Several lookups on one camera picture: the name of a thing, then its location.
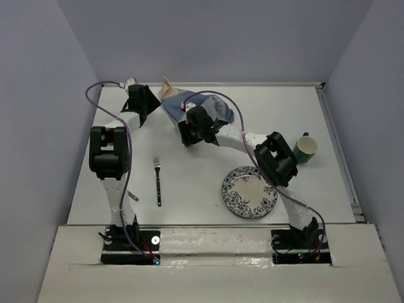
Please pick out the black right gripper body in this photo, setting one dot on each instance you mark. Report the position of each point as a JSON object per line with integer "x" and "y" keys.
{"x": 194, "y": 128}

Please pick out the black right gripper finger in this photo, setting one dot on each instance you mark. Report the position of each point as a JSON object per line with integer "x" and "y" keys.
{"x": 185, "y": 132}
{"x": 195, "y": 138}

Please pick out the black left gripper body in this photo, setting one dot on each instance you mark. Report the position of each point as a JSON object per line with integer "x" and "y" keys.
{"x": 143, "y": 104}

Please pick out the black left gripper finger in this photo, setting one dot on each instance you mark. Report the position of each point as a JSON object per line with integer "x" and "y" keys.
{"x": 148, "y": 92}
{"x": 152, "y": 102}

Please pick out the blue patchwork cloth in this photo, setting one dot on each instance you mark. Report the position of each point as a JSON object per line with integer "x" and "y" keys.
{"x": 172, "y": 100}

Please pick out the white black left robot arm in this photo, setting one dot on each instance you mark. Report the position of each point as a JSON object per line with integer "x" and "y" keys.
{"x": 111, "y": 148}

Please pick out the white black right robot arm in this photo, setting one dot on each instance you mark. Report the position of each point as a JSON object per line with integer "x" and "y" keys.
{"x": 270, "y": 154}

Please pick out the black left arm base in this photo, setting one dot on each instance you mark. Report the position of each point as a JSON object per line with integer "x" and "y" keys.
{"x": 130, "y": 245}

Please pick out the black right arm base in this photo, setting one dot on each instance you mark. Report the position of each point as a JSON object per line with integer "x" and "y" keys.
{"x": 294, "y": 246}

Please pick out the blue floral plate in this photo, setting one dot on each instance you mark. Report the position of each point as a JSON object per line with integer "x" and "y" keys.
{"x": 247, "y": 195}

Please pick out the green mug white inside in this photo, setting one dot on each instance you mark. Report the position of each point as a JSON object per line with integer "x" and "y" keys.
{"x": 305, "y": 148}

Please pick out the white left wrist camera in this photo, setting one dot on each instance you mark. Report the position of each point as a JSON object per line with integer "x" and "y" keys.
{"x": 125, "y": 85}

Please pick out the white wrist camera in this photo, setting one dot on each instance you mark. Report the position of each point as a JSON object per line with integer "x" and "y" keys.
{"x": 184, "y": 105}
{"x": 125, "y": 85}

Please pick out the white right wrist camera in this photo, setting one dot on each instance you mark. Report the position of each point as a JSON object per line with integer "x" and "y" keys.
{"x": 184, "y": 105}

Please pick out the black-handled fork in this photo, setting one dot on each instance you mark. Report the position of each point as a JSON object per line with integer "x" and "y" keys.
{"x": 157, "y": 167}

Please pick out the black-handled steak knife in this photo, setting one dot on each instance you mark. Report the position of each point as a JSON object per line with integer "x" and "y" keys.
{"x": 132, "y": 196}

